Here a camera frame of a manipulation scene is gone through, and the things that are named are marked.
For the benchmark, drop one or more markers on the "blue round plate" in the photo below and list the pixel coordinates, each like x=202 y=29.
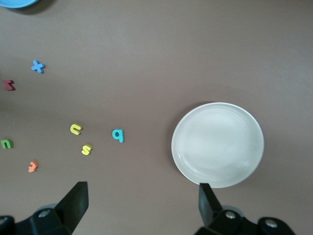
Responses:
x=14 y=3

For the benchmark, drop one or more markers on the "green foam letter n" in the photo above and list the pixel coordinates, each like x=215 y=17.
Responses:
x=6 y=140

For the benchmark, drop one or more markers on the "orange foam letter t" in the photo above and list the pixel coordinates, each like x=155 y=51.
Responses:
x=32 y=167

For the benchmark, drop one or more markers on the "teal foam letter b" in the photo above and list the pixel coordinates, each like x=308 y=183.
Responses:
x=121 y=137

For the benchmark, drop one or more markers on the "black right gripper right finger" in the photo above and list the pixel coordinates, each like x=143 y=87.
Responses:
x=210 y=210

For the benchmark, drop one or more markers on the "yellow foam letter u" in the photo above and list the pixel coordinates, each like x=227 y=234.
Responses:
x=73 y=129

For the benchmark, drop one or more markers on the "beige round plate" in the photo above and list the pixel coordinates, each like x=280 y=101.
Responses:
x=217 y=144

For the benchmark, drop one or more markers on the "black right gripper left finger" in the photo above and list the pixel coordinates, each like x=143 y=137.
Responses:
x=71 y=208

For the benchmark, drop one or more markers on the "brown table cover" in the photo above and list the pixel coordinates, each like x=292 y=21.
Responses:
x=146 y=61

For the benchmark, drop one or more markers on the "red foam letter z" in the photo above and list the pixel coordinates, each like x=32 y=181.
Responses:
x=8 y=85

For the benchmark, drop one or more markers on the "yellow foam letter s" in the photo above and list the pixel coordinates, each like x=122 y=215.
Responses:
x=86 y=149

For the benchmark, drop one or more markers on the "blue foam letter x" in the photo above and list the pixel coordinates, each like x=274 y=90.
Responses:
x=38 y=66

